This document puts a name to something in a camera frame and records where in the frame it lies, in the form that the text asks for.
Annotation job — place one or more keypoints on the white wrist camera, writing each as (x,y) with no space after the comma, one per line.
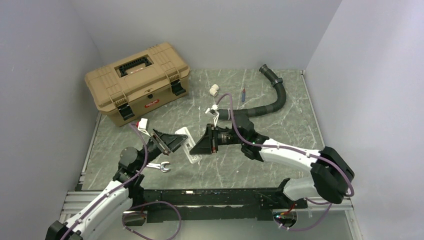
(142,126)
(213,111)

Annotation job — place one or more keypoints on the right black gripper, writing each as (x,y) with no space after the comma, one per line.
(208,143)

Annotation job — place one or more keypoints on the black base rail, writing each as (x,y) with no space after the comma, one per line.
(160,205)

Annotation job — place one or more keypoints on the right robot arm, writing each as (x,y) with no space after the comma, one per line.
(329,177)

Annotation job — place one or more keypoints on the silver open-end wrench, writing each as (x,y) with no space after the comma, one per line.
(163,166)

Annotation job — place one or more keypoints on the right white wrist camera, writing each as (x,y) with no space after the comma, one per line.
(213,111)

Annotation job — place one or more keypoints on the tan plastic toolbox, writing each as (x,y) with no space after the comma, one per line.
(129,88)

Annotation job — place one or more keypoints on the blue red pen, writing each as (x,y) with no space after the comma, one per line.
(243,95)

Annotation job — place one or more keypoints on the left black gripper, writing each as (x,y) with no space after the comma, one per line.
(164,141)

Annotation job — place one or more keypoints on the white pipe fitting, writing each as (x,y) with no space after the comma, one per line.
(214,89)

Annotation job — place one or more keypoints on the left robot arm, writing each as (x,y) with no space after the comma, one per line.
(122,192)

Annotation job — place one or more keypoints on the white remote control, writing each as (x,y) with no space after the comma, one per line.
(187,145)

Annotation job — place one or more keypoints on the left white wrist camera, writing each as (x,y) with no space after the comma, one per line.
(142,126)

